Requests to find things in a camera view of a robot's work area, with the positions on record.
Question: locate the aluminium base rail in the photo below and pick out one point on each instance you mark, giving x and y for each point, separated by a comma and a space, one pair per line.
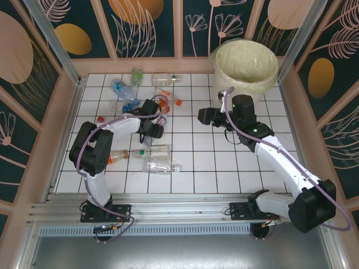
182, 206

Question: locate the grey metal sheet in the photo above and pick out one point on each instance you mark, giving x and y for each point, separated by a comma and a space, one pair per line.
182, 252

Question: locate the orange cap plastic bottle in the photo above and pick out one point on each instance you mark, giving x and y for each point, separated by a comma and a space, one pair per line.
165, 93

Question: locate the cream trash bin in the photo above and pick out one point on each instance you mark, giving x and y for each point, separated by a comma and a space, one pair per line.
246, 61

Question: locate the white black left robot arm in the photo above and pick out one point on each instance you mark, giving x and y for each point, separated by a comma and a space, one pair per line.
96, 187

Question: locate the clear bottle white cap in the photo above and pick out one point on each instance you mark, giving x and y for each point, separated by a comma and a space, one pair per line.
160, 166

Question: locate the aluminium corner post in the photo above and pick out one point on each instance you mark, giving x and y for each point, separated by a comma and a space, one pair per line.
297, 42
56, 47

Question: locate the clear bottle green cap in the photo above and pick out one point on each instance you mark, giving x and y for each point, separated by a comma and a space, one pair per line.
164, 79
157, 151

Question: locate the aluminium side rail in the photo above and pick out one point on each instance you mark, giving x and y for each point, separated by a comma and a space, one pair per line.
289, 112
73, 112

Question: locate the blue label water bottle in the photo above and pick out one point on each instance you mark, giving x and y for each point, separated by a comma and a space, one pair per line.
122, 89

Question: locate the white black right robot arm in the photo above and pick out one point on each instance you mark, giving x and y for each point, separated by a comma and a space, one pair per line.
286, 165

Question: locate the green label plastic bottle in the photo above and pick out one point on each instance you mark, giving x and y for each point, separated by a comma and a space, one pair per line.
137, 76

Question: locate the orange label brown cap bottle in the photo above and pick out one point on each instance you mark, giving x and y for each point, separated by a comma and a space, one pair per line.
119, 156

